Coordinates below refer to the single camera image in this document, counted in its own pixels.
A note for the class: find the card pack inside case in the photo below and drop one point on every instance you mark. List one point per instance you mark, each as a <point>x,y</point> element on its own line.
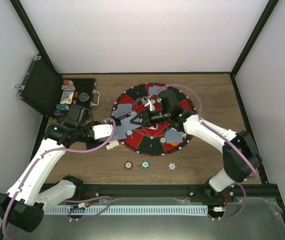
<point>66,98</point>

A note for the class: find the light blue slotted cable duct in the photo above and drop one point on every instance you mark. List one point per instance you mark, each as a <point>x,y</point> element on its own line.
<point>132,210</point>

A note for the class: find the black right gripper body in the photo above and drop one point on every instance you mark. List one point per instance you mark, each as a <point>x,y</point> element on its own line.
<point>161,117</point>

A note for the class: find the blue green chips seat two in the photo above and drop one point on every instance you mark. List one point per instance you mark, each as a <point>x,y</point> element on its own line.
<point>129,133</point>

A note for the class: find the dealt blue card seat ten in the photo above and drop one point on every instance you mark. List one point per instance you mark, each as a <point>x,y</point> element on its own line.
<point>173,136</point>

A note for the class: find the dealt blue card top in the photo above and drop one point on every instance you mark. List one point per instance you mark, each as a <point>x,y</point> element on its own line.
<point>153,90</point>

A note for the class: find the blue green chip stack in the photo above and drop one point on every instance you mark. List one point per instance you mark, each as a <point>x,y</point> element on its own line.
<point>145,164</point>

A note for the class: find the round dealer button in case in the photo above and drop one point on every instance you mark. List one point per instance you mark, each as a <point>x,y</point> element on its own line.
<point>83,97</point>

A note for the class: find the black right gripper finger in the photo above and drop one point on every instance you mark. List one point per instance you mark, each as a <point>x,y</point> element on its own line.
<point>139,118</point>
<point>137,123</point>

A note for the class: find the black poker chip case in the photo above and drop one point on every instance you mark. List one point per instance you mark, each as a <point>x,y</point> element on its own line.
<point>41,88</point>

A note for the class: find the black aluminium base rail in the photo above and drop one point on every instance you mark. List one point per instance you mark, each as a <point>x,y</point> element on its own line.
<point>197,193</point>

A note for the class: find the round red black poker mat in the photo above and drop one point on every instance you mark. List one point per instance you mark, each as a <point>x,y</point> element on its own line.
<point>145,141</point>

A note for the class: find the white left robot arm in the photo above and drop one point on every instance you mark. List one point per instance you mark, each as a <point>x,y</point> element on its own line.
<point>24,204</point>

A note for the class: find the dealt blue card seat four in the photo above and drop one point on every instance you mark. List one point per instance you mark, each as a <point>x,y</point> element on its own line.
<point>124,108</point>

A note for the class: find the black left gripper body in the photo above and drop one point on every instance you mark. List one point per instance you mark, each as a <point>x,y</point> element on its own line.
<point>83,134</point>

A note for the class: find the orange black chip stack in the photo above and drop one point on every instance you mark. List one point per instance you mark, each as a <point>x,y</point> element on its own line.
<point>128,165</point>

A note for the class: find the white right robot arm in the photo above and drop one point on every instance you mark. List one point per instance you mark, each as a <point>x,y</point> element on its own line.
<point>239,151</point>

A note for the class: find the green chips inside case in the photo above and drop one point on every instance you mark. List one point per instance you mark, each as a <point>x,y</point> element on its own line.
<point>60,110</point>

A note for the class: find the purple white chip stack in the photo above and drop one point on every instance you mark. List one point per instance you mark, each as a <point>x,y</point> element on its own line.
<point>172,166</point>

